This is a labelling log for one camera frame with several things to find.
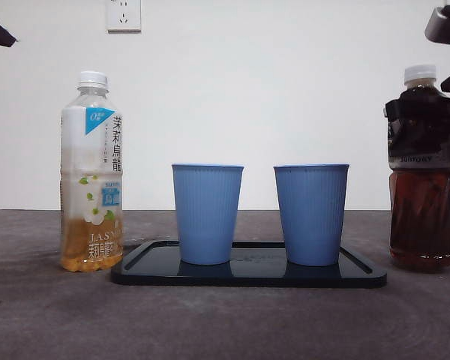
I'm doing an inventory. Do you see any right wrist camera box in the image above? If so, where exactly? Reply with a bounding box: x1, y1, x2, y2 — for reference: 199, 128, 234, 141
424, 5, 450, 48

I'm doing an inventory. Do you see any dark rectangular tray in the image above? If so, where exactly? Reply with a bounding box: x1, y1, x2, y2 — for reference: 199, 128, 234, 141
109, 240, 388, 289

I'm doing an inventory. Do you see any jasmine tea bottle white label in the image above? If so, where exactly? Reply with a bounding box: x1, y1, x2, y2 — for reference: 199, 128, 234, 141
59, 70, 124, 274

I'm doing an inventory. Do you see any blue ribbed plastic cup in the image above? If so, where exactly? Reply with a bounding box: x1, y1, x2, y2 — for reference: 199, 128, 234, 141
171, 163, 245, 266
273, 163, 350, 267

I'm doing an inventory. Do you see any dark oolong tea bottle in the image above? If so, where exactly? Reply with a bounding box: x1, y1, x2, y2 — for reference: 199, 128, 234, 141
388, 64, 450, 274

